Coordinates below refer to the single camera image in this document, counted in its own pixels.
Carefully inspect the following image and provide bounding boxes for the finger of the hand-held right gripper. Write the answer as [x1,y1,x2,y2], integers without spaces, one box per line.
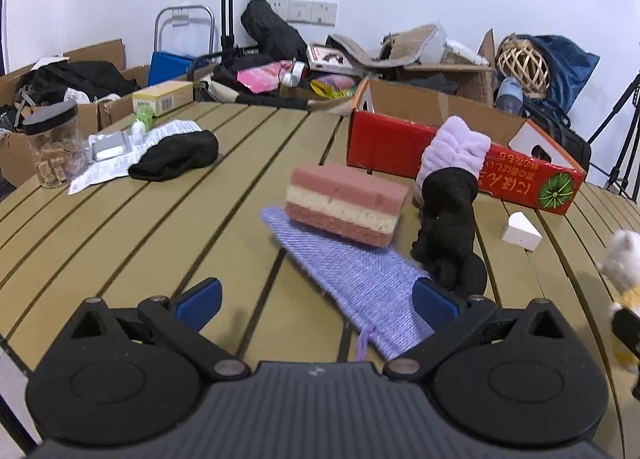
[612,309,640,362]

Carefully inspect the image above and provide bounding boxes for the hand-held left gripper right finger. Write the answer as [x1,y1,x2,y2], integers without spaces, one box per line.
[382,277,571,382]

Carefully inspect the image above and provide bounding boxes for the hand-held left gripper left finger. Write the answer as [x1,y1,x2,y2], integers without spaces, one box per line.
[70,277,251,382]

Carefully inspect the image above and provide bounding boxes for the lavender woven cloth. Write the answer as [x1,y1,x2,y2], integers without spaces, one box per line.
[261,205,437,361]

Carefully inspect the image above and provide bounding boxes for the white plush toy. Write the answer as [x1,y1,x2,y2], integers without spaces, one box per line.
[595,229,640,371]

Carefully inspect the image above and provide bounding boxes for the black knit glove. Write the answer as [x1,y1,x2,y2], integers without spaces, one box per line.
[410,168,488,297]

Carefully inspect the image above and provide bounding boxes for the white wedge block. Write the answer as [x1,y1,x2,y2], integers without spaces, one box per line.
[501,211,544,254]

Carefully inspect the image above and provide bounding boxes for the pink and white layered sponge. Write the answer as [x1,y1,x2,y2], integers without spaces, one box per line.
[285,163,411,248]

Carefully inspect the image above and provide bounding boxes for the black knit cloth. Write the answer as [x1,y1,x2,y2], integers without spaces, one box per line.
[128,130,221,184]

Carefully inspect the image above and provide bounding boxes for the lavender fluffy headband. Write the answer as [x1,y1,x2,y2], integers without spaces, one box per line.
[412,115,493,200]

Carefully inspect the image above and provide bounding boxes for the printed paper leaflet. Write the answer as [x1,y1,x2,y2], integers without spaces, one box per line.
[67,119,203,196]

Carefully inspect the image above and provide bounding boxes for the red cardboard box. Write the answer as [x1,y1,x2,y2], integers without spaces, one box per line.
[346,76,587,217]

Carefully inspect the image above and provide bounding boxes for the small green white bottle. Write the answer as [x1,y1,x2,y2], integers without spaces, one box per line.
[131,106,154,144]

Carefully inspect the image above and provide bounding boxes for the glass jar with black lid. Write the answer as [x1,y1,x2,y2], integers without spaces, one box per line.
[22,100,89,190]

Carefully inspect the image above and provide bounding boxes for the yellow white carton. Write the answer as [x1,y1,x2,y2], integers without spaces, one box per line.
[132,81,195,118]

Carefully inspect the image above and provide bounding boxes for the blue and white bottle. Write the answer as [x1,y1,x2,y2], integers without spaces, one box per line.
[494,77,525,113]

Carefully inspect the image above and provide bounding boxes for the brown cardboard box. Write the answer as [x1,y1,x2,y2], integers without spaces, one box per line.
[367,28,498,107]

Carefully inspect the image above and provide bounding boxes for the black tripod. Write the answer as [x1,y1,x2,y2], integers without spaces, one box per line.
[590,71,640,200]

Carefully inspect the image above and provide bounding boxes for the pink packet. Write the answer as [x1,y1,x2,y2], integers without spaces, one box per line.
[236,60,293,94]

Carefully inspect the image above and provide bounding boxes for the blue flat case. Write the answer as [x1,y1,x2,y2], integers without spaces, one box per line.
[149,51,195,87]

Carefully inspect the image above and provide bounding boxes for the yellow green packet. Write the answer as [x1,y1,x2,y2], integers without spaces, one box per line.
[309,78,360,100]

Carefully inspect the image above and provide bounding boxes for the wicker ball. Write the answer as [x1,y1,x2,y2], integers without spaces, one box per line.
[496,35,551,100]

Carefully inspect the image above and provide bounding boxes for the black backpack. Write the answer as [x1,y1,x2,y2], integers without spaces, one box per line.
[15,60,140,107]

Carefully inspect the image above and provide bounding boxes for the beige fleece-lined cloth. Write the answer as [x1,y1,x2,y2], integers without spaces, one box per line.
[327,21,448,68]

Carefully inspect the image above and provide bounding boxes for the small picture box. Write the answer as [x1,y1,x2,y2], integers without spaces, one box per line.
[305,43,360,74]

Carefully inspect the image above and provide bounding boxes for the open cardboard box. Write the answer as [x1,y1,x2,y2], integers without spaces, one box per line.
[0,38,151,188]

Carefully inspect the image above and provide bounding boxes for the navy blue bag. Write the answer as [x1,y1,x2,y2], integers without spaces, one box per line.
[515,34,601,116]

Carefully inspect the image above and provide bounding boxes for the black upright bag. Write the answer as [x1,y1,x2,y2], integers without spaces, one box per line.
[240,0,310,62]

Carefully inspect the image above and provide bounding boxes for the silver step ladder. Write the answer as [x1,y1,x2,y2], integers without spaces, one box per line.
[151,4,217,72]

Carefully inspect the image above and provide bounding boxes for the white wall sockets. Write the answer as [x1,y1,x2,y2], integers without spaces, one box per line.
[269,0,339,26]

